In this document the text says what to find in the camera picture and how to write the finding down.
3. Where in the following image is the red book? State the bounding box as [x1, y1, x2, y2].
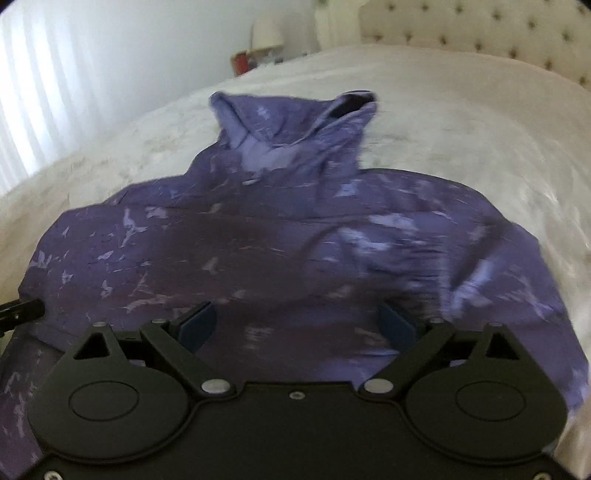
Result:
[230, 51, 250, 77]

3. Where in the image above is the cream bed comforter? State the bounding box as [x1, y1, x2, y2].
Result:
[0, 43, 591, 476]

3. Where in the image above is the white table lamp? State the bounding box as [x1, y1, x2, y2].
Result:
[250, 17, 284, 54]

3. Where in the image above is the cream tufted headboard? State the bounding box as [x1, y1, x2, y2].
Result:
[314, 0, 590, 90]

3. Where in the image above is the purple patterned hooded jacket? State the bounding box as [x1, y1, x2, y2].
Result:
[1, 91, 589, 479]

